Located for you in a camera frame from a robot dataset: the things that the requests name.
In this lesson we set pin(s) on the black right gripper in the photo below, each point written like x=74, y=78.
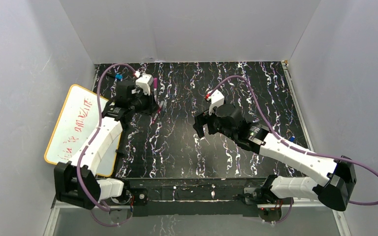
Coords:
x=205, y=122

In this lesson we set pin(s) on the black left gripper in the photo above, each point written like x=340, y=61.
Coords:
x=148, y=103

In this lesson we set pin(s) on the black pen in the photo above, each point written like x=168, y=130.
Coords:
x=164, y=106

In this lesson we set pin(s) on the magenta pen cap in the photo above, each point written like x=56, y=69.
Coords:
x=155, y=83

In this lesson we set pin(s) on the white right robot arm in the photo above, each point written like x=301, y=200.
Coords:
x=326, y=180

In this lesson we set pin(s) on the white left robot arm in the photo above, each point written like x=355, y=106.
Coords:
x=75, y=180

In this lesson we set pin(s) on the blue capped black marker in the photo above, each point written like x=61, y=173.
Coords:
x=114, y=75

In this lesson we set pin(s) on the yellow framed whiteboard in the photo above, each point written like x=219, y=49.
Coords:
x=77, y=120

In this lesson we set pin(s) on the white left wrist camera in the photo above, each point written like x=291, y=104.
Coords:
x=146, y=83

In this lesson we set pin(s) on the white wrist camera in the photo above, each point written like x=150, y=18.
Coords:
x=216, y=99
x=146, y=83

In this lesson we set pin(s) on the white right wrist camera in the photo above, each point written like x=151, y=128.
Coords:
x=216, y=99

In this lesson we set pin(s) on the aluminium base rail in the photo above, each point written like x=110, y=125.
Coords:
x=203, y=218

